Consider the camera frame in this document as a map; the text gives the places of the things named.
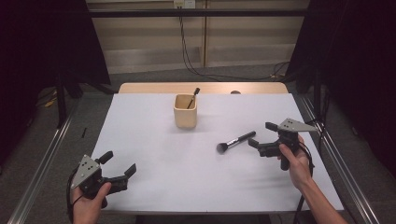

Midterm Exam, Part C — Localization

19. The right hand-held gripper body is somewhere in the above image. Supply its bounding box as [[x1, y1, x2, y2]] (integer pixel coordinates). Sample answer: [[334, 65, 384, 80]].
[[257, 118, 319, 172]]

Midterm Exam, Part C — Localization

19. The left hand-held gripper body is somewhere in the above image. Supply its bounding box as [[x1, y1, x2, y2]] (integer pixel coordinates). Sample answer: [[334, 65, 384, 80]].
[[70, 154, 129, 200]]

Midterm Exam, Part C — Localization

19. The black fluffy makeup brush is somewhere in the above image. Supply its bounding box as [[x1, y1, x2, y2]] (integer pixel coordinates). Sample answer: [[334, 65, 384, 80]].
[[216, 130, 257, 155]]

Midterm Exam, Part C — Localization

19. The beige square cup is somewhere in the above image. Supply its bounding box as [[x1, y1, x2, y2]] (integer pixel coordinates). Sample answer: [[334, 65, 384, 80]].
[[173, 93, 198, 129]]

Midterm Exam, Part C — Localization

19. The thin black applicator brush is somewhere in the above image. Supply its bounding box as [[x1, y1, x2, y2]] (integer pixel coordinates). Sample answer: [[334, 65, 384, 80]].
[[186, 87, 201, 110]]

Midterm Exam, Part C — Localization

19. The person's left hand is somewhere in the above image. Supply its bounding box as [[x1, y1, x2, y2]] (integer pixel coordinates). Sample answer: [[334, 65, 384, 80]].
[[71, 182, 113, 224]]

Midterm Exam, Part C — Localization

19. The person's right hand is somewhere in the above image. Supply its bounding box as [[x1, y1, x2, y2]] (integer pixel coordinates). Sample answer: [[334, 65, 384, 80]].
[[277, 134, 313, 189]]

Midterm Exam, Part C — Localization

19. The white table mat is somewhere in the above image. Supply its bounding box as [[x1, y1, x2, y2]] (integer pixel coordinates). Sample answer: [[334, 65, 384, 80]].
[[92, 92, 345, 214]]

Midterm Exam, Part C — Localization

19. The wooden table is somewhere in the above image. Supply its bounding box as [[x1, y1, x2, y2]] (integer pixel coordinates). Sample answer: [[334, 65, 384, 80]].
[[118, 81, 290, 95]]

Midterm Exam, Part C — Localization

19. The dark curtain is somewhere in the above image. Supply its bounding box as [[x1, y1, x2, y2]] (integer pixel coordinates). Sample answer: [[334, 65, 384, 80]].
[[284, 0, 396, 179], [0, 0, 112, 167]]

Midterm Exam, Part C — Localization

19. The left hand-held gripper cable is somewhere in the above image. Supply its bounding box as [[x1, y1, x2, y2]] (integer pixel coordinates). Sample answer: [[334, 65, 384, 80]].
[[65, 167, 84, 224]]

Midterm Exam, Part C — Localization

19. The hand-held gripper cable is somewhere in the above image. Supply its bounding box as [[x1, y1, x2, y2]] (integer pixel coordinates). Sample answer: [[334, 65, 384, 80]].
[[65, 167, 84, 224], [292, 144, 316, 224]]

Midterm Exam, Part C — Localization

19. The black cable beside rail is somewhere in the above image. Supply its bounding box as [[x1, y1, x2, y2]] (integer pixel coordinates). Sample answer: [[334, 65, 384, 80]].
[[305, 89, 332, 152]]

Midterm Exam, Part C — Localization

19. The metal floor rail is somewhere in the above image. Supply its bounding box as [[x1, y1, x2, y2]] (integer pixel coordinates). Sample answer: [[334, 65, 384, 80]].
[[7, 102, 81, 224], [298, 92, 381, 224]]

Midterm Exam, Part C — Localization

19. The black stand post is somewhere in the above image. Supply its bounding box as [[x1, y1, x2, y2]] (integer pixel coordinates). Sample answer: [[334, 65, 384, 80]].
[[55, 72, 68, 129]]

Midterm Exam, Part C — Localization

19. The right hand-held gripper cable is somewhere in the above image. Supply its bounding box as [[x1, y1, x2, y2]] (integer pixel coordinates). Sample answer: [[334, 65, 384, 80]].
[[292, 144, 316, 224]]

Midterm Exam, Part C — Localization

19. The long black hanging cable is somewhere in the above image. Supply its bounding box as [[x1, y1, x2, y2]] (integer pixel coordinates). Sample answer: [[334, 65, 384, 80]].
[[177, 7, 283, 82]]

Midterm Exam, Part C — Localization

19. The black horizontal frame bar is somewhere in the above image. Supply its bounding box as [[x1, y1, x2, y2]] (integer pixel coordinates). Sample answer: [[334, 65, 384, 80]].
[[88, 8, 310, 19]]

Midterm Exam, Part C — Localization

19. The white wall socket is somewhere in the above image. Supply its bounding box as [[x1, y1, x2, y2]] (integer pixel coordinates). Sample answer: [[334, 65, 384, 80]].
[[173, 0, 197, 9]]

